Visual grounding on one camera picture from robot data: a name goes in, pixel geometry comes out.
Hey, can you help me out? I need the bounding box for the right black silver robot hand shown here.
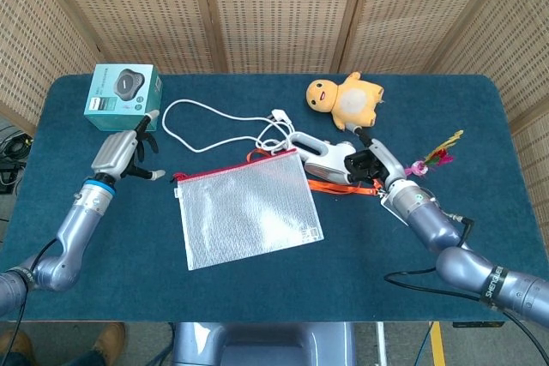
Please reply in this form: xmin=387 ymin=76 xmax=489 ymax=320
xmin=343 ymin=122 xmax=407 ymax=189

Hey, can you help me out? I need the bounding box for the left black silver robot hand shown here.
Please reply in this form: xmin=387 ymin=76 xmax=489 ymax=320
xmin=90 ymin=109 xmax=166 ymax=182

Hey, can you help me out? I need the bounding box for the clear mesh zipper pouch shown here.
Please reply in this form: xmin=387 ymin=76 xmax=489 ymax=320
xmin=171 ymin=147 xmax=325 ymax=272

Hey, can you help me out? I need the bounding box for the colourful feather shuttlecock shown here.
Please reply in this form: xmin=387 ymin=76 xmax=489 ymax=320
xmin=395 ymin=129 xmax=465 ymax=179

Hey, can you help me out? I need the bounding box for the clear badge card holder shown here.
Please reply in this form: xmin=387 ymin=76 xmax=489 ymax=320
xmin=379 ymin=194 xmax=409 ymax=227

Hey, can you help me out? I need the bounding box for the white hair dryer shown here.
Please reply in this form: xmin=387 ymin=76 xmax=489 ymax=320
xmin=287 ymin=130 xmax=358 ymax=185

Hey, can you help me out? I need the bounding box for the teal speaker product box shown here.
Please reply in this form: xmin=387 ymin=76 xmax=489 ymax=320
xmin=83 ymin=63 xmax=164 ymax=132

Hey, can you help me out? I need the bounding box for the yellow plush chick toy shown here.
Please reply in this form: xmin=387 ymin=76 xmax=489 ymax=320
xmin=305 ymin=70 xmax=386 ymax=131

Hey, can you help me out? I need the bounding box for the blue felt table cover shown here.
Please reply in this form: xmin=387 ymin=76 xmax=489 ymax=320
xmin=8 ymin=73 xmax=542 ymax=323

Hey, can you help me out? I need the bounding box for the woven bamboo folding screen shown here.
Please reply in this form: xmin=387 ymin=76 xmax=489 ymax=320
xmin=0 ymin=0 xmax=549 ymax=247

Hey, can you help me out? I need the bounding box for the brown leather shoe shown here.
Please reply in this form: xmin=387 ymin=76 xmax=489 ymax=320
xmin=0 ymin=329 xmax=34 ymax=361
xmin=92 ymin=321 xmax=126 ymax=354

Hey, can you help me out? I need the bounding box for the grey robot torso base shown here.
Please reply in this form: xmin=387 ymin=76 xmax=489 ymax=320
xmin=171 ymin=321 xmax=357 ymax=366

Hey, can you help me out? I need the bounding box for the orange lanyard strap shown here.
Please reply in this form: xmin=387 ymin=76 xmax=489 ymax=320
xmin=246 ymin=148 xmax=383 ymax=198

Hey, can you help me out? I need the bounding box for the black floor cable bundle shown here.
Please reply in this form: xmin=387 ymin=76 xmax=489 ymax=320
xmin=0 ymin=123 xmax=33 ymax=195

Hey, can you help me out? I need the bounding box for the white power cable with plug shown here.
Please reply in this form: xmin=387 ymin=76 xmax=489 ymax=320
xmin=160 ymin=99 xmax=297 ymax=158

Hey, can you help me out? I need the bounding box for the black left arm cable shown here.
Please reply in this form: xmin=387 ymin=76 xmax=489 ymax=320
xmin=0 ymin=237 xmax=59 ymax=366

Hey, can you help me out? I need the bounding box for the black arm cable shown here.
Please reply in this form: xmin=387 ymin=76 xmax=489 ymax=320
xmin=383 ymin=211 xmax=549 ymax=344
xmin=0 ymin=237 xmax=59 ymax=366

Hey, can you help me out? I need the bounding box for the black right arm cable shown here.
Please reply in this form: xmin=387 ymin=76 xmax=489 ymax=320
xmin=383 ymin=211 xmax=549 ymax=344

